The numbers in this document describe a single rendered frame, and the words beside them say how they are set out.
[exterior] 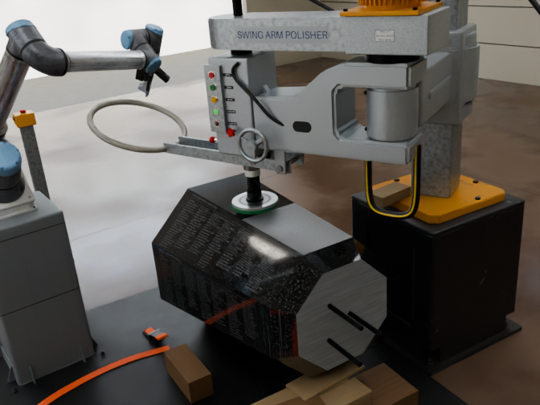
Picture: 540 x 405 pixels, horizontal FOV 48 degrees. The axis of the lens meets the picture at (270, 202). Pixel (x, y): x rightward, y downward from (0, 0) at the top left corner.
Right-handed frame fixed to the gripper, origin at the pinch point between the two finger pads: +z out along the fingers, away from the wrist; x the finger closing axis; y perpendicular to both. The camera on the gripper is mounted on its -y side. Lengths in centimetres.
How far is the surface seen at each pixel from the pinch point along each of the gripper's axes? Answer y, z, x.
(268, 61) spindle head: -52, -53, 49
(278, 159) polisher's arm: -65, -22, 72
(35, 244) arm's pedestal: 33, 58, 66
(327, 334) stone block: -99, 26, 119
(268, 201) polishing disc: -68, 5, 64
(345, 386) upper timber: -115, 50, 122
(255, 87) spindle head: -49, -45, 60
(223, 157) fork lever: -44, -7, 57
